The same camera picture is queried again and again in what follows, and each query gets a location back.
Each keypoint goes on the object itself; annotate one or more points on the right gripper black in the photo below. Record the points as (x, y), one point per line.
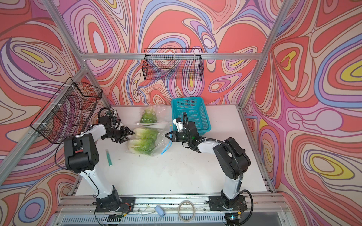
(175, 136)

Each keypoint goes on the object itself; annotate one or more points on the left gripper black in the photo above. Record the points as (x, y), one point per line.
(123, 134)

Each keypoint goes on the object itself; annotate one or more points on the chinese cabbage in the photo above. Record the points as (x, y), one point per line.
(141, 146)
(146, 133)

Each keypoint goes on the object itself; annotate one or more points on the clear zip-top bag blue seal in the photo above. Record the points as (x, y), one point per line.
(162, 143)

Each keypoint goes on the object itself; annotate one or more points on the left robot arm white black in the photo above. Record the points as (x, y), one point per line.
(82, 157)

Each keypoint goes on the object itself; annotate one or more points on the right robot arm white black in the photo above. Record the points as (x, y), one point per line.
(233, 160)

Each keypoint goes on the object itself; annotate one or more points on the small clear bag pink seal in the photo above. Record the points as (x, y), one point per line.
(162, 113)

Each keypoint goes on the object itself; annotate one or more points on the clear cup of pens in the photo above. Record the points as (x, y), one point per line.
(111, 112)

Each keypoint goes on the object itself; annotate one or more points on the green marker pen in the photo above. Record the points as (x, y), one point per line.
(109, 158)

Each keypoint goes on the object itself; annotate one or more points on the teal plastic basket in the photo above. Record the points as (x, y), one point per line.
(196, 111)

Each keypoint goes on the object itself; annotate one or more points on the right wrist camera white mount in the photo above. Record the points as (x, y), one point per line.
(178, 123)

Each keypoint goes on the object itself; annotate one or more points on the black wire basket left wall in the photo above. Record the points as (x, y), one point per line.
(70, 110)

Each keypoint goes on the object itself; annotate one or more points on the black wire basket wall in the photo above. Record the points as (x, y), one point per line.
(181, 64)
(70, 110)

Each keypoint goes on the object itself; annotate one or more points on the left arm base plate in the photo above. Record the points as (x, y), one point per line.
(126, 205)

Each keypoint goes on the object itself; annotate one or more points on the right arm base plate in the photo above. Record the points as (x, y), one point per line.
(221, 203)

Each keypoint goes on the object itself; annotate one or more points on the black wire basket back wall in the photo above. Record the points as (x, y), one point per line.
(181, 64)

